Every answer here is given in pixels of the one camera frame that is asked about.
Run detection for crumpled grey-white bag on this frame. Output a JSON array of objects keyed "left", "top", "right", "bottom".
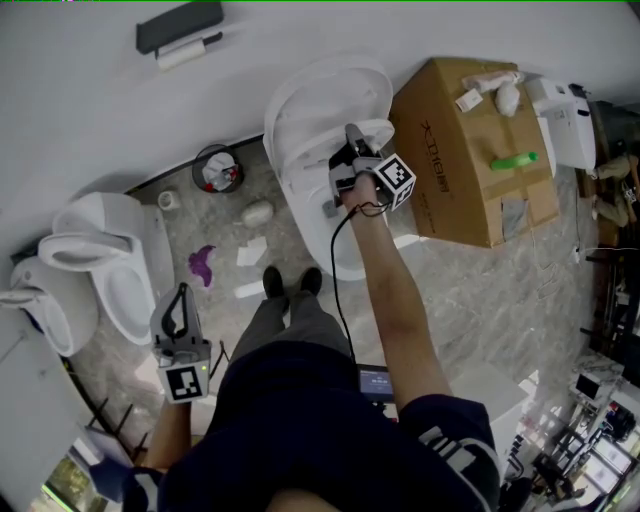
[{"left": 240, "top": 199, "right": 276, "bottom": 228}]

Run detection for black cable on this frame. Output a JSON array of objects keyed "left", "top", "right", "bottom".
[{"left": 329, "top": 201, "right": 392, "bottom": 369}]

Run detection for person's black right shoe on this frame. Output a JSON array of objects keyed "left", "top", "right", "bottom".
[{"left": 298, "top": 266, "right": 324, "bottom": 300}]

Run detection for white toilet bowl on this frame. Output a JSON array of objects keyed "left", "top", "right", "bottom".
[{"left": 277, "top": 149, "right": 396, "bottom": 283}]

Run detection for white toilet with raised seat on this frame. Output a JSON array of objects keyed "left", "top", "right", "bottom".
[{"left": 0, "top": 256, "right": 100, "bottom": 358}]

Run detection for person's dark shirt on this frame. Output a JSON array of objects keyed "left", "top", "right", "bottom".
[{"left": 89, "top": 341, "right": 503, "bottom": 512}]

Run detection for white toilet with closed lid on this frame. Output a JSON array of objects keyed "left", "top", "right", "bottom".
[{"left": 38, "top": 191, "right": 176, "bottom": 347}]

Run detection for purple cloth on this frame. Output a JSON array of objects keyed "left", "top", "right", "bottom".
[{"left": 187, "top": 244, "right": 218, "bottom": 291}]

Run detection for pale pink package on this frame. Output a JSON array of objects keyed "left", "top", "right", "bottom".
[{"left": 460, "top": 69, "right": 525, "bottom": 94}]

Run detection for person's grey trousers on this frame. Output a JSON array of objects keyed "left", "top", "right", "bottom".
[{"left": 228, "top": 290, "right": 352, "bottom": 364}]

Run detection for black wire trash basket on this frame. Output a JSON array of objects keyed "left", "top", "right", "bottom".
[{"left": 191, "top": 143, "right": 247, "bottom": 195}]

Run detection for large cardboard box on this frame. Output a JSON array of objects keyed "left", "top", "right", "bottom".
[{"left": 388, "top": 56, "right": 561, "bottom": 250}]

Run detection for white roller with black handle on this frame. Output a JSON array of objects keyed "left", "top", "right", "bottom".
[{"left": 154, "top": 31, "right": 225, "bottom": 72}]

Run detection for small white box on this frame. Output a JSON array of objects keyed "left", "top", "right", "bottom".
[{"left": 455, "top": 89, "right": 485, "bottom": 114}]

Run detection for white plastic bag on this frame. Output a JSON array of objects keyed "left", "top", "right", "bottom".
[{"left": 494, "top": 81, "right": 522, "bottom": 117}]

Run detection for person's left forearm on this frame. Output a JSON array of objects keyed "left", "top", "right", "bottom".
[{"left": 142, "top": 397, "right": 197, "bottom": 474}]

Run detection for black metal rack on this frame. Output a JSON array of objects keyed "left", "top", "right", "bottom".
[{"left": 579, "top": 243, "right": 640, "bottom": 354}]

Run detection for person's right forearm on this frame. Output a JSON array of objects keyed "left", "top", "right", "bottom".
[{"left": 341, "top": 172, "right": 454, "bottom": 409}]

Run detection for white toilet seat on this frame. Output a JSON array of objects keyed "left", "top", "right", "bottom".
[{"left": 294, "top": 117, "right": 397, "bottom": 170}]

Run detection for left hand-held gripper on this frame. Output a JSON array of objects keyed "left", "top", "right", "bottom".
[{"left": 149, "top": 281, "right": 213, "bottom": 404}]

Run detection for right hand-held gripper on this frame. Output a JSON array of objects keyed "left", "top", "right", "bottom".
[{"left": 327, "top": 123, "right": 418, "bottom": 213}]

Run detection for white boxy appliance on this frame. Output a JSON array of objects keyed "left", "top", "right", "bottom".
[{"left": 523, "top": 74, "right": 598, "bottom": 169}]

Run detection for black device with screen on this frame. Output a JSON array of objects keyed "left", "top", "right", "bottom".
[{"left": 356, "top": 364, "right": 397, "bottom": 403}]

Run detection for green plastic bottle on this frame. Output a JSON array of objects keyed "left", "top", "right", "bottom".
[{"left": 490, "top": 150, "right": 541, "bottom": 173}]

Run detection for person's black shoe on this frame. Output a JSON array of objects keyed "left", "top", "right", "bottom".
[
  {"left": 262, "top": 265, "right": 287, "bottom": 302},
  {"left": 298, "top": 266, "right": 324, "bottom": 300}
]

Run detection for black wall shelf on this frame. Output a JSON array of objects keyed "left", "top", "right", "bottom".
[{"left": 135, "top": 1, "right": 225, "bottom": 56}]

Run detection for person's black left shoe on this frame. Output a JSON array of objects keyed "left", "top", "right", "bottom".
[{"left": 262, "top": 265, "right": 287, "bottom": 302}]

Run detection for white toilet lid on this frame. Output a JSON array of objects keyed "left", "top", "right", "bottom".
[{"left": 262, "top": 54, "right": 395, "bottom": 174}]

